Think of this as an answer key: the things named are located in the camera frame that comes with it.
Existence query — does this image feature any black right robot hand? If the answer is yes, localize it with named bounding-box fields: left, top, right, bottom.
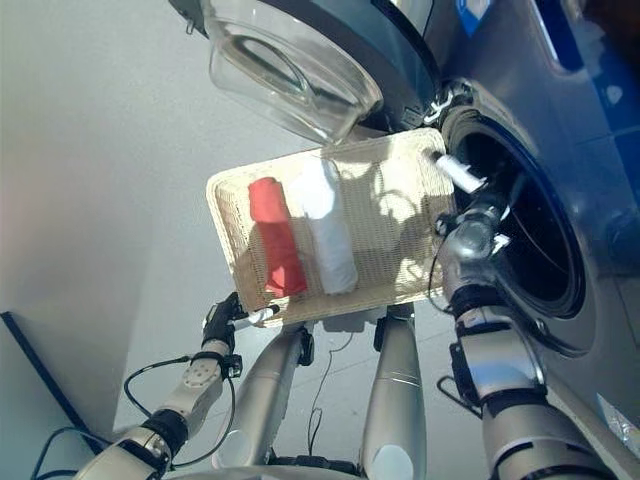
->
left=433, top=153, right=512, bottom=222

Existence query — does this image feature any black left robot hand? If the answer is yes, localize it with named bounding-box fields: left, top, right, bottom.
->
left=200, top=290, right=279, bottom=352

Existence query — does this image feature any red cloth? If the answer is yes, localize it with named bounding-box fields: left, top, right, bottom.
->
left=247, top=176, right=309, bottom=298

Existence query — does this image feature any white cloth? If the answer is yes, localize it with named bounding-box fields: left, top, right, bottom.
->
left=288, top=158, right=359, bottom=296

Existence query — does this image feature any dark grey washing machine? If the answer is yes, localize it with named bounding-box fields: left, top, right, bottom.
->
left=424, top=0, right=640, bottom=480

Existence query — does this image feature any silver left robot leg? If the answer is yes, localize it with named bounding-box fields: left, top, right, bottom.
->
left=211, top=321, right=314, bottom=469

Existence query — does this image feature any silver robot leg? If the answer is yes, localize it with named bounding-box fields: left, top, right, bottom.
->
left=211, top=321, right=314, bottom=469
left=359, top=311, right=429, bottom=480

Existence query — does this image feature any cream wicker basket tray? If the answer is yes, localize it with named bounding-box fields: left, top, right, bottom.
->
left=205, top=126, right=458, bottom=329

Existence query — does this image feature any round glass washer door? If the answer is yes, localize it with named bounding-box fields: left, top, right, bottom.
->
left=166, top=0, right=442, bottom=147

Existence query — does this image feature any silver robot torso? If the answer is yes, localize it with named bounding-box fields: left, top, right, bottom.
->
left=169, top=454, right=362, bottom=480

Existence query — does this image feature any blue white label sticker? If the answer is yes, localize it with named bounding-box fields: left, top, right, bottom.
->
left=451, top=0, right=489, bottom=37

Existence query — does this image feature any silver right robot leg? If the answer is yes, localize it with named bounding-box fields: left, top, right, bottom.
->
left=359, top=311, right=429, bottom=480

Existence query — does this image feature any black cable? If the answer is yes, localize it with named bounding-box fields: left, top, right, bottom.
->
left=435, top=374, right=484, bottom=414
left=33, top=354, right=237, bottom=472

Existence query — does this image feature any thin black wire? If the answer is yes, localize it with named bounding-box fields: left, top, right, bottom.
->
left=306, top=331, right=354, bottom=457

